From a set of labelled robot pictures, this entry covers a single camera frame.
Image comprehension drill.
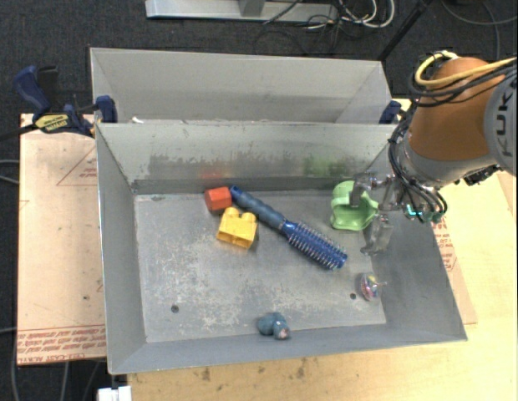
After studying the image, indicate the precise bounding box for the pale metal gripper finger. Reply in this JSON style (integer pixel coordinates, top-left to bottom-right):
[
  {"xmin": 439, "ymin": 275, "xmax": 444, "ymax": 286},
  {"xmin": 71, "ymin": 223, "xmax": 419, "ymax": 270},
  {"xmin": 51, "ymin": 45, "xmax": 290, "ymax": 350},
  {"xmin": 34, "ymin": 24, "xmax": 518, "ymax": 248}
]
[
  {"xmin": 359, "ymin": 213, "xmax": 395, "ymax": 256},
  {"xmin": 349, "ymin": 175, "xmax": 373, "ymax": 207}
]

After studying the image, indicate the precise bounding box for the light green plastic cup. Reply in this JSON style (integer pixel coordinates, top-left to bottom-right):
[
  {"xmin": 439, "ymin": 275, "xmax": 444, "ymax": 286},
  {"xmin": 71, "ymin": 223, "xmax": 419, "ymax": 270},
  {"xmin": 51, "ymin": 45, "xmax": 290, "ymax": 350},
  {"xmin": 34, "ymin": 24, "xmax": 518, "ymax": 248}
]
[{"xmin": 329, "ymin": 180, "xmax": 379, "ymax": 231}]

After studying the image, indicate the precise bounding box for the blue hairbrush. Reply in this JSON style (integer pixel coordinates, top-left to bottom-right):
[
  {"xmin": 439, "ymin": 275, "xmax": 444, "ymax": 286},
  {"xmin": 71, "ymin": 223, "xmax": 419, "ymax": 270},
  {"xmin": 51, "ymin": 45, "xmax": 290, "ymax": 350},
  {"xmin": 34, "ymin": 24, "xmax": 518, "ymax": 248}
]
[{"xmin": 229, "ymin": 185, "xmax": 349, "ymax": 272}]

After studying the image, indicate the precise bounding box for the yellow toy brick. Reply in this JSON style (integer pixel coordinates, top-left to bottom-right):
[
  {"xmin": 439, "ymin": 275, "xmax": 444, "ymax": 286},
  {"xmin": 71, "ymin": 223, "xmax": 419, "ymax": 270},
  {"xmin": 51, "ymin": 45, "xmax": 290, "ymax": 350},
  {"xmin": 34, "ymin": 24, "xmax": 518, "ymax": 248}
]
[{"xmin": 216, "ymin": 206, "xmax": 259, "ymax": 251}]

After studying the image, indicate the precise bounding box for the grey metal bin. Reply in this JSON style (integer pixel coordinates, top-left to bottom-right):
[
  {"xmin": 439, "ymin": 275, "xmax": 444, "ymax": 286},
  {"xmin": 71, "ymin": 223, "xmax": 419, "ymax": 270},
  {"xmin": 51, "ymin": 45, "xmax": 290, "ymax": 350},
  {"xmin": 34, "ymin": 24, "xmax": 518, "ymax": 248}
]
[{"xmin": 89, "ymin": 47, "xmax": 469, "ymax": 376}]

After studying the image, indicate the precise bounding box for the blue-grey toy animal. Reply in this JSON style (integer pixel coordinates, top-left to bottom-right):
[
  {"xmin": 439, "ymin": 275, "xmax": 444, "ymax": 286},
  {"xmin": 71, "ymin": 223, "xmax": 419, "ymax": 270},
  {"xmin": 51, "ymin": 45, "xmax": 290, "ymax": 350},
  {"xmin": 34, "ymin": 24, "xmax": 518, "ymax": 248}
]
[{"xmin": 256, "ymin": 312, "xmax": 292, "ymax": 342}]

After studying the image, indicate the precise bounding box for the red toy block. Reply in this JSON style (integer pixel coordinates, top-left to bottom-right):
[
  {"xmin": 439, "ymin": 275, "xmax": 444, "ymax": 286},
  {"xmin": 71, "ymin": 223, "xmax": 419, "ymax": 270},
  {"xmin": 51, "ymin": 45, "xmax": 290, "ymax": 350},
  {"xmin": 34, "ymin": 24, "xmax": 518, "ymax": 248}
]
[{"xmin": 204, "ymin": 186, "xmax": 233, "ymax": 214}]

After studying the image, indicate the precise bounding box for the brown cardboard board red print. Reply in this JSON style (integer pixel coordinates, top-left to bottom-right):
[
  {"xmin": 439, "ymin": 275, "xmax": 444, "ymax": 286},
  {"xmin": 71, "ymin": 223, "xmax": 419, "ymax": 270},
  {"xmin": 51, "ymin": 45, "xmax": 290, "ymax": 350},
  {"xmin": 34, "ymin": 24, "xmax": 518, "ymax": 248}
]
[{"xmin": 16, "ymin": 113, "xmax": 480, "ymax": 367}]

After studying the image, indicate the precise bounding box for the black cylinder on white bracket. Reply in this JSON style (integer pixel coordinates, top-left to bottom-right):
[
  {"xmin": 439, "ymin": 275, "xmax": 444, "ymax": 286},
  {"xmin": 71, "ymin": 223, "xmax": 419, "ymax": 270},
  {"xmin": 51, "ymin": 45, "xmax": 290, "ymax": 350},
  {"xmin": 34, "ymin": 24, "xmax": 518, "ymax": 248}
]
[{"xmin": 462, "ymin": 164, "xmax": 503, "ymax": 187}]

